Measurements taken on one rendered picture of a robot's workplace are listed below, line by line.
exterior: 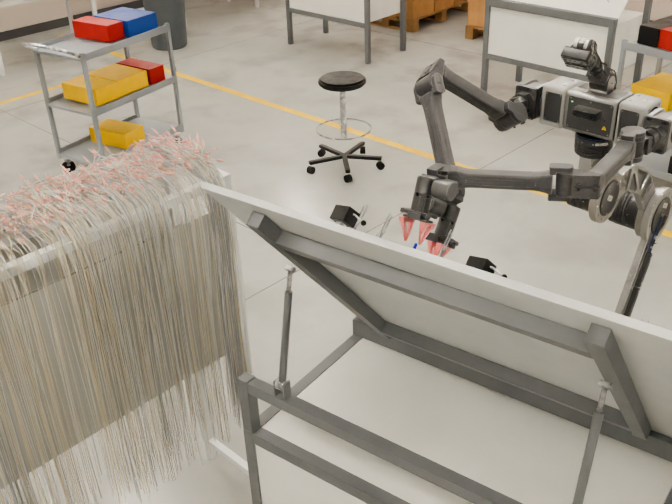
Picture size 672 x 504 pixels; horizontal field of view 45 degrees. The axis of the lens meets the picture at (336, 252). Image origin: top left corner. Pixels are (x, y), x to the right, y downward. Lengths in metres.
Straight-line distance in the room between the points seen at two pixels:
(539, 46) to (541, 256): 2.51
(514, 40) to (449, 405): 4.92
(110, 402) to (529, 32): 5.25
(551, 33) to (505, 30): 0.44
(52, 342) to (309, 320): 2.16
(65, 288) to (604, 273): 3.32
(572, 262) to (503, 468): 2.68
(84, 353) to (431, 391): 1.08
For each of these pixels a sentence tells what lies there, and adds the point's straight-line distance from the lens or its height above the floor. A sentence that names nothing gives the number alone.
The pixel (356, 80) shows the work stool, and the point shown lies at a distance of 5.75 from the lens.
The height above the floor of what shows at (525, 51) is 0.48.
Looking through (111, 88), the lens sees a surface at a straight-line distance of 6.07.
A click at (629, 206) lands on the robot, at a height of 0.92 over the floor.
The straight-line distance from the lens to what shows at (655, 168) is 5.87.
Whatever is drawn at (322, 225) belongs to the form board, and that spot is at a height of 1.64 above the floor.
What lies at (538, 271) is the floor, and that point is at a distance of 4.83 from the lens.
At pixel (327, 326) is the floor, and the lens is 4.31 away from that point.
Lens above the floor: 2.52
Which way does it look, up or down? 31 degrees down
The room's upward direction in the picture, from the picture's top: 2 degrees counter-clockwise
